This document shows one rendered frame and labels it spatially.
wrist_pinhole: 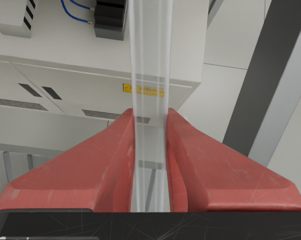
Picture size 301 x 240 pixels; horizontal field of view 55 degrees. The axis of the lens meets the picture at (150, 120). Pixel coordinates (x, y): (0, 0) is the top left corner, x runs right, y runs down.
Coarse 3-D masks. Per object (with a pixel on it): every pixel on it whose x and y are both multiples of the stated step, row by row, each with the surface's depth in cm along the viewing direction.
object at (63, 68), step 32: (64, 0) 52; (192, 0) 54; (0, 32) 50; (32, 32) 51; (64, 32) 51; (128, 32) 52; (192, 32) 53; (0, 64) 54; (32, 64) 53; (64, 64) 51; (96, 64) 51; (128, 64) 51; (192, 64) 52; (0, 96) 83; (32, 96) 78; (64, 96) 74; (96, 96) 70; (128, 96) 66
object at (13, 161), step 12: (0, 144) 26; (0, 156) 25; (12, 156) 25; (24, 156) 25; (36, 156) 25; (48, 156) 25; (0, 168) 26; (12, 168) 26; (24, 168) 26; (0, 180) 27; (0, 192) 28; (132, 192) 27; (132, 204) 28; (168, 204) 28
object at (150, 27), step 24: (144, 0) 9; (168, 0) 9; (144, 24) 9; (168, 24) 9; (144, 48) 10; (168, 48) 10; (144, 72) 10; (168, 72) 10; (144, 96) 11; (168, 96) 11; (144, 120) 11; (144, 144) 12; (144, 168) 13; (144, 192) 14
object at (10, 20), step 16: (0, 0) 47; (16, 0) 47; (32, 0) 49; (96, 0) 46; (112, 0) 46; (0, 16) 46; (16, 16) 46; (32, 16) 50; (96, 16) 46; (112, 16) 46; (16, 32) 49; (96, 32) 50; (112, 32) 49
